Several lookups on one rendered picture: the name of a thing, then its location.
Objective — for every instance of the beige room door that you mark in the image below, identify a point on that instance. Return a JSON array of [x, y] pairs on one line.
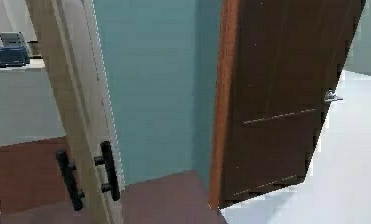
[[76, 83]]

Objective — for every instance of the dark brown room door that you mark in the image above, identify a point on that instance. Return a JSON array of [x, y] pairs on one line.
[[276, 100]]

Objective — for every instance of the grey box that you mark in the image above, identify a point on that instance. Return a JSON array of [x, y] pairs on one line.
[[13, 39]]

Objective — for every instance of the dark blue box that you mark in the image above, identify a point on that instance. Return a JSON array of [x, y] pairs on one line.
[[9, 56]]

